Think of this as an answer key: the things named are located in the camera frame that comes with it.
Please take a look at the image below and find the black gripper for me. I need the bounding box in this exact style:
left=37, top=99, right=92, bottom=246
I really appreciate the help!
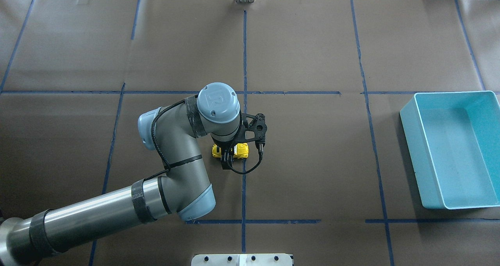
left=217, top=140, right=236, bottom=170

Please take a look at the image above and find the yellow beetle toy car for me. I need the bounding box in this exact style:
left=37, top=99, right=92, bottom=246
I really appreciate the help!
left=211, top=143, right=249, bottom=159

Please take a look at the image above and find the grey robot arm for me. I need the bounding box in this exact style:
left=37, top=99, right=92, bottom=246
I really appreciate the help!
left=1, top=82, right=241, bottom=266

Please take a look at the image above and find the light blue plastic bin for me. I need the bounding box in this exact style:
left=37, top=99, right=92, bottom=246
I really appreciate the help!
left=400, top=91, right=500, bottom=210

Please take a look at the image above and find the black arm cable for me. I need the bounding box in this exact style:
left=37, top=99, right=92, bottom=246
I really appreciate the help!
left=230, top=141, right=264, bottom=175

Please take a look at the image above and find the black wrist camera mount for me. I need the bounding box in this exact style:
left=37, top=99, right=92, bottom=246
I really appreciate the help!
left=232, top=113, right=268, bottom=150

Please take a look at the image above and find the white metal base plate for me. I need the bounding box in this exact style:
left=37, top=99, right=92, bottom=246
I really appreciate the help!
left=191, top=253, right=294, bottom=266

